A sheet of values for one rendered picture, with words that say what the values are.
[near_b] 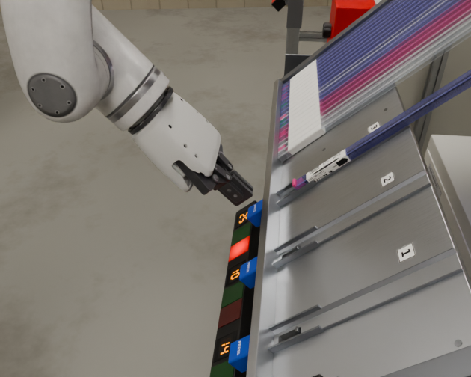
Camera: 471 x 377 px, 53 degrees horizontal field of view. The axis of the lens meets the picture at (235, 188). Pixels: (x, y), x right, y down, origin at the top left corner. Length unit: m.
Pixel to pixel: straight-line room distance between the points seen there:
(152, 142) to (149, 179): 1.37
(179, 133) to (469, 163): 0.61
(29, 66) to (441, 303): 0.40
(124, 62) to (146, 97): 0.04
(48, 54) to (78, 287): 1.15
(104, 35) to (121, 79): 0.05
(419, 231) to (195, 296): 1.08
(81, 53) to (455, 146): 0.77
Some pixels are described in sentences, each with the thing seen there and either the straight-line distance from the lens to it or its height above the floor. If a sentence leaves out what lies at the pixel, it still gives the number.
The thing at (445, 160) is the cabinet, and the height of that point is 0.62.
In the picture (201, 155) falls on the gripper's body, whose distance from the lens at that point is 0.57.
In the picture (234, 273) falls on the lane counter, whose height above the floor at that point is 0.66.
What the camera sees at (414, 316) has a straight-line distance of 0.40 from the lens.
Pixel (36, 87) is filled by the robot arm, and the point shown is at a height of 0.93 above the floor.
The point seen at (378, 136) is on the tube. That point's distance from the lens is 0.58.
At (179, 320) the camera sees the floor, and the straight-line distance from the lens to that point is 1.41.
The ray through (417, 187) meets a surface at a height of 0.84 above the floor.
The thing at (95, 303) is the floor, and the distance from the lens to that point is 1.50.
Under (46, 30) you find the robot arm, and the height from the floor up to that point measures 0.98.
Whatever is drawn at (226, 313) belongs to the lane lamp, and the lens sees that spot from 0.59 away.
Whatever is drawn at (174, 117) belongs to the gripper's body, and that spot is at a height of 0.85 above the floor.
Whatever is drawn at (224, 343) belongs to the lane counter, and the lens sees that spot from 0.56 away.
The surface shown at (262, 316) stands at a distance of 0.49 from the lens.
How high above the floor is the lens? 1.12
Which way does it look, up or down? 37 degrees down
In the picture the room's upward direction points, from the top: straight up
